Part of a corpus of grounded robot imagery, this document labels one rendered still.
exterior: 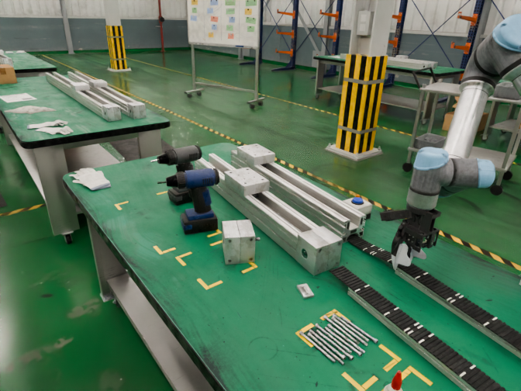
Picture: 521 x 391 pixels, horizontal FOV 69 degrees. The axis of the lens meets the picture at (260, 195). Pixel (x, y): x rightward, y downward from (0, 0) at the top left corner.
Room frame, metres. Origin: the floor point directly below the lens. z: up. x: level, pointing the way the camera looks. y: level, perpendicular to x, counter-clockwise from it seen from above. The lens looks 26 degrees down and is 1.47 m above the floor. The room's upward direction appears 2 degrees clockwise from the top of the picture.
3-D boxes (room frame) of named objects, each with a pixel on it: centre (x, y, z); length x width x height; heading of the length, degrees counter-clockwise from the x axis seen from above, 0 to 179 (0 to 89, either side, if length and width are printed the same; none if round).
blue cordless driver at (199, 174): (1.15, 0.24, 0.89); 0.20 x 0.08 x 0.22; 111
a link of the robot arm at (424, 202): (0.92, -0.44, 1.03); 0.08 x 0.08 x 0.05
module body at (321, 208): (1.45, -0.10, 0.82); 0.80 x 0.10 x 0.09; 32
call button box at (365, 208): (1.27, -0.36, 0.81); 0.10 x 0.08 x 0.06; 122
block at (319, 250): (0.97, -0.19, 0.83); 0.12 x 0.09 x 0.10; 122
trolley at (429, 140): (3.73, -1.99, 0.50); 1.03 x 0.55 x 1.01; 51
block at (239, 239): (1.00, 0.05, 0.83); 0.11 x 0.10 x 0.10; 101
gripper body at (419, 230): (0.91, -0.44, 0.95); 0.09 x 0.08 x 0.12; 32
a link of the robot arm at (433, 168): (0.92, -0.44, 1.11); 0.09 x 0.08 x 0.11; 88
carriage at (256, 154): (1.66, 0.03, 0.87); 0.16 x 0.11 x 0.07; 32
